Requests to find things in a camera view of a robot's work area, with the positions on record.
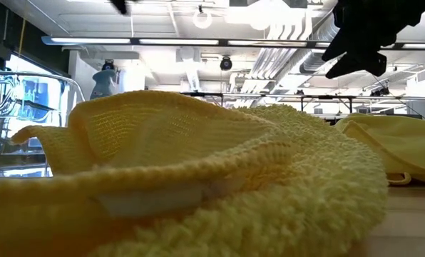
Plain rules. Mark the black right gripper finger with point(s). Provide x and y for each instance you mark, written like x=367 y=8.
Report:
x=344 y=44
x=369 y=64

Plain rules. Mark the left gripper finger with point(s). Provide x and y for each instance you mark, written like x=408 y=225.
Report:
x=120 y=5

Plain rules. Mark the pale yellow plush microfiber towel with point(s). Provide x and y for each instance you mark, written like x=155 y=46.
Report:
x=198 y=142

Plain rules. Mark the black ceiling spotlight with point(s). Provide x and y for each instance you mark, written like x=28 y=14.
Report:
x=226 y=63
x=380 y=92
x=108 y=65

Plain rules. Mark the LED light bar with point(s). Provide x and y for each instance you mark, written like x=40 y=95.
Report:
x=177 y=41

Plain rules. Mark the silver ventilation duct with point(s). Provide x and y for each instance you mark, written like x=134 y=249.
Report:
x=316 y=60

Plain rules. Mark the black metal rack rail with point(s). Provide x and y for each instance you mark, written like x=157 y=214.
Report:
x=326 y=97

